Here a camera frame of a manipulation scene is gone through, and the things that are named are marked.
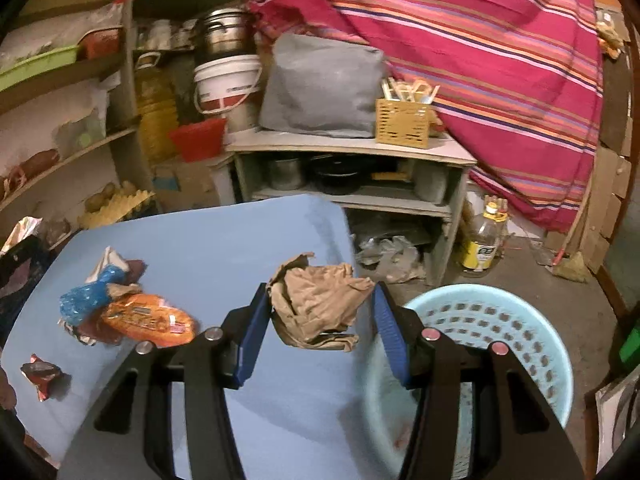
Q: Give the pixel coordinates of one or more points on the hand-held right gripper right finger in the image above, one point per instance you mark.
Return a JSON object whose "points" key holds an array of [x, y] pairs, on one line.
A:
{"points": [[392, 335]]}

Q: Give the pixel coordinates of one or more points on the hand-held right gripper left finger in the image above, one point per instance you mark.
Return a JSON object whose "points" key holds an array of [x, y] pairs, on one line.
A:
{"points": [[252, 330]]}

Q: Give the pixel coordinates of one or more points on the brown paper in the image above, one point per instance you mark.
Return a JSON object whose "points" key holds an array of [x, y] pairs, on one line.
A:
{"points": [[315, 300]]}

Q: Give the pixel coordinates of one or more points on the orange snack wrapper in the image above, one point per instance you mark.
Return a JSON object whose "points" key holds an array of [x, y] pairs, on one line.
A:
{"points": [[145, 317]]}

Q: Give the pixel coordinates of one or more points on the light blue perforated plastic basket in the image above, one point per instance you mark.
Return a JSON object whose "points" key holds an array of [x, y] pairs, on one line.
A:
{"points": [[500, 320]]}

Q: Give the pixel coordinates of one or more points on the dark maroon wrapper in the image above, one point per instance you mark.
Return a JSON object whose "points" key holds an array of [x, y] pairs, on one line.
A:
{"points": [[135, 270]]}

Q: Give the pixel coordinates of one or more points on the white paper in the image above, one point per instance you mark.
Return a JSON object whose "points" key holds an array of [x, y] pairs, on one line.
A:
{"points": [[107, 262]]}

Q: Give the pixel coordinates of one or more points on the blue plastic wrapper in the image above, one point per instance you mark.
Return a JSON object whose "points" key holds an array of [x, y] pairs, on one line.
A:
{"points": [[87, 297]]}

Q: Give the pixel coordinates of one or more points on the small red wrapper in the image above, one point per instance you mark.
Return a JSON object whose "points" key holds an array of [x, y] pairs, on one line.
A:
{"points": [[42, 372]]}

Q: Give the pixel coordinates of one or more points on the clear crumpled plastic bag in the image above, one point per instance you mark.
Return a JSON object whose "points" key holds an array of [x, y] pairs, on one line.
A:
{"points": [[392, 260]]}

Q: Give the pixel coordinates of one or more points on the clear oil bottle yellow label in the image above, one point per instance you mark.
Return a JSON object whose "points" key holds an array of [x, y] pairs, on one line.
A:
{"points": [[482, 245]]}

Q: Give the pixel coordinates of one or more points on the cardboard box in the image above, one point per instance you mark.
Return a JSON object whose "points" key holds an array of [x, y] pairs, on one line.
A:
{"points": [[190, 182]]}

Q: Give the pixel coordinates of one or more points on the metal cup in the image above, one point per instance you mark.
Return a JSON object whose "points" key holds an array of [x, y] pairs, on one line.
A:
{"points": [[285, 172]]}

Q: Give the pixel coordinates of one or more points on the black pan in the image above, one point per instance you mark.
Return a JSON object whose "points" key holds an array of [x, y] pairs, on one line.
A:
{"points": [[337, 175]]}

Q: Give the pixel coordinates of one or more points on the yellow egg tray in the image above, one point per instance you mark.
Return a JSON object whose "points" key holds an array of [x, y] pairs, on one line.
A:
{"points": [[117, 212]]}

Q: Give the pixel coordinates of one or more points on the straw broom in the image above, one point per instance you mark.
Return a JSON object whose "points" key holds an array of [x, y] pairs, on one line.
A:
{"points": [[570, 267]]}

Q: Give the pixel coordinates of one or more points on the small brown potato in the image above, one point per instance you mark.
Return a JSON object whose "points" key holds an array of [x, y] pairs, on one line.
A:
{"points": [[125, 189]]}

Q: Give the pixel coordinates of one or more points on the grey wooden shelf unit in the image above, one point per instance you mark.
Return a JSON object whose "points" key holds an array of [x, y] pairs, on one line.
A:
{"points": [[350, 147]]}

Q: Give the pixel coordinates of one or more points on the red plastic basket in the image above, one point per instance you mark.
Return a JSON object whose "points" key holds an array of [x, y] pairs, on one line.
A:
{"points": [[197, 140]]}

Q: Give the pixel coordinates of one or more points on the large brown potato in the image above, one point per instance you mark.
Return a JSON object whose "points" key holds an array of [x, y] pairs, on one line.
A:
{"points": [[100, 199]]}

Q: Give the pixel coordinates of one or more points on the yellow cutlery basket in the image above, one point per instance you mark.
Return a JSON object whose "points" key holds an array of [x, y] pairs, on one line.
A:
{"points": [[402, 122]]}

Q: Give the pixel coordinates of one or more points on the yellow oil jug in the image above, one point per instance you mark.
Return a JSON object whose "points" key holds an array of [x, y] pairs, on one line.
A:
{"points": [[155, 110]]}

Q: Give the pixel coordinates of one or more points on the white plastic bucket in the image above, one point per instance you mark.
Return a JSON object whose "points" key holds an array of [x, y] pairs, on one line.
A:
{"points": [[225, 85]]}

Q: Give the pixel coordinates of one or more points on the grey fabric bag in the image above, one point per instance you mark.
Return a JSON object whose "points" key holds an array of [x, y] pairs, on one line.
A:
{"points": [[320, 85]]}

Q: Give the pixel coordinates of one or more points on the pink striped blanket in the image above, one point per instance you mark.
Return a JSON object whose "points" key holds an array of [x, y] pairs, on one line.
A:
{"points": [[450, 50]]}

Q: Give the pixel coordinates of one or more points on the metal cooking pot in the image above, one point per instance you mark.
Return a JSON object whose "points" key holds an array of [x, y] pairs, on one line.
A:
{"points": [[222, 30]]}

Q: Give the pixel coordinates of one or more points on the green plastic tray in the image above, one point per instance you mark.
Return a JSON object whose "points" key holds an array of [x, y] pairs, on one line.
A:
{"points": [[35, 67]]}

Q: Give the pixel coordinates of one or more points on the wooden wall shelf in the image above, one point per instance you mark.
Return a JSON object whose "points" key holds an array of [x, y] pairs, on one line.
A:
{"points": [[65, 152]]}

